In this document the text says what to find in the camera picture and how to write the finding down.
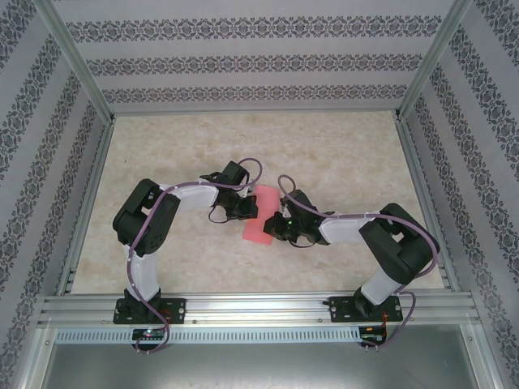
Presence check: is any pink paper sheet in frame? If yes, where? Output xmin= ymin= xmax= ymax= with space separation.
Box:
xmin=242 ymin=184 xmax=281 ymax=247

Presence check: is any grey metal sheet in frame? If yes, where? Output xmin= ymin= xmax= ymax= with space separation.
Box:
xmin=34 ymin=326 xmax=487 ymax=389

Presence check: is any wide aluminium base rail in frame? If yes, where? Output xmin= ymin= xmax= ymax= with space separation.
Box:
xmin=38 ymin=294 xmax=482 ymax=327

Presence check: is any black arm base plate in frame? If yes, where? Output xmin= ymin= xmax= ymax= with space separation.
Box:
xmin=114 ymin=297 xmax=188 ymax=325
xmin=328 ymin=295 xmax=402 ymax=324

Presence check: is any slotted grey cable duct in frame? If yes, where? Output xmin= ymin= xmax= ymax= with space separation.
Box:
xmin=54 ymin=327 xmax=362 ymax=344

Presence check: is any aluminium side rail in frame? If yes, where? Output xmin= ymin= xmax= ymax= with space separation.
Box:
xmin=55 ymin=115 xmax=118 ymax=296
xmin=395 ymin=113 xmax=463 ymax=293

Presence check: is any purple cable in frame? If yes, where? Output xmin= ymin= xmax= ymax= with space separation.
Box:
xmin=127 ymin=158 xmax=264 ymax=356
xmin=277 ymin=173 xmax=441 ymax=353

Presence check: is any aluminium frame post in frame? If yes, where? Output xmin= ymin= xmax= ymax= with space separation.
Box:
xmin=15 ymin=323 xmax=56 ymax=389
xmin=34 ymin=0 xmax=117 ymax=122
xmin=461 ymin=319 xmax=506 ymax=389
xmin=395 ymin=0 xmax=475 ymax=122

